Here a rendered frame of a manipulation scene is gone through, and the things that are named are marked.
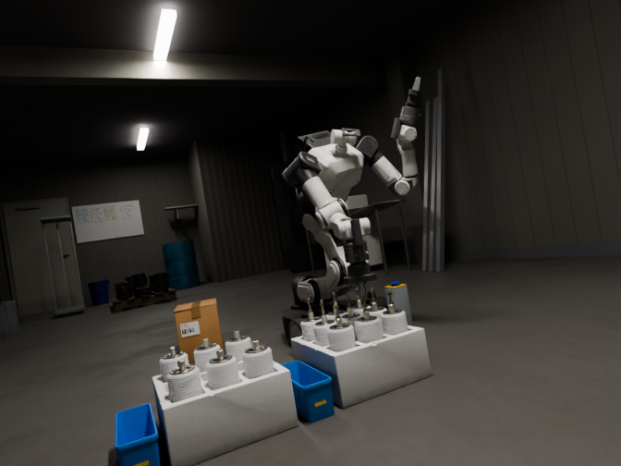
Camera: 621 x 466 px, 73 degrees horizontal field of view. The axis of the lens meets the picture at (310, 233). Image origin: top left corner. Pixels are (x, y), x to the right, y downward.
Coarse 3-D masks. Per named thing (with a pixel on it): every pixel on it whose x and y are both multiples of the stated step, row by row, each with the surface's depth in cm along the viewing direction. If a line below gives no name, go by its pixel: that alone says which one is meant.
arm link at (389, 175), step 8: (384, 160) 213; (376, 168) 214; (384, 168) 212; (392, 168) 212; (384, 176) 213; (392, 176) 212; (400, 176) 213; (392, 184) 211; (400, 184) 208; (408, 184) 207; (400, 192) 210
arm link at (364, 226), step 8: (344, 224) 153; (352, 224) 150; (360, 224) 154; (368, 224) 154; (352, 232) 150; (360, 232) 150; (368, 232) 155; (352, 240) 153; (360, 240) 150; (344, 248) 155; (352, 248) 152; (360, 248) 152
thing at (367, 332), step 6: (378, 318) 155; (360, 324) 152; (366, 324) 151; (372, 324) 151; (378, 324) 153; (360, 330) 153; (366, 330) 151; (372, 330) 151; (378, 330) 152; (360, 336) 153; (366, 336) 151; (372, 336) 151; (378, 336) 152; (366, 342) 152
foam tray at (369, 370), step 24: (384, 336) 156; (408, 336) 154; (312, 360) 158; (336, 360) 141; (360, 360) 145; (384, 360) 149; (408, 360) 153; (336, 384) 142; (360, 384) 144; (384, 384) 148; (408, 384) 153
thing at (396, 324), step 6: (402, 312) 159; (384, 318) 158; (390, 318) 157; (396, 318) 156; (402, 318) 157; (384, 324) 158; (390, 324) 157; (396, 324) 156; (402, 324) 157; (384, 330) 159; (390, 330) 157; (396, 330) 156; (402, 330) 157
